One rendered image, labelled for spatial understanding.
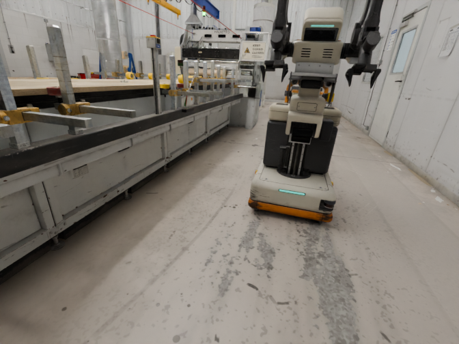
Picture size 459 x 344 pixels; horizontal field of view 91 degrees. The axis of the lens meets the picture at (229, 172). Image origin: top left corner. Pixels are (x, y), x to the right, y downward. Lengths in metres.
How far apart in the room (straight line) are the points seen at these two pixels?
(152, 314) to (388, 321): 1.08
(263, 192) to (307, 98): 0.72
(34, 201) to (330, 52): 1.84
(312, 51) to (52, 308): 1.88
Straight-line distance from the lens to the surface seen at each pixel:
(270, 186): 1.72
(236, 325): 1.20
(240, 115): 4.94
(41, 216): 1.60
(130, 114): 1.14
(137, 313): 1.27
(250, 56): 4.72
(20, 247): 1.58
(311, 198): 1.73
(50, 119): 1.07
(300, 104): 1.61
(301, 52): 1.61
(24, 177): 1.24
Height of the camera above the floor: 1.00
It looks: 23 degrees down
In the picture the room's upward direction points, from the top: 3 degrees clockwise
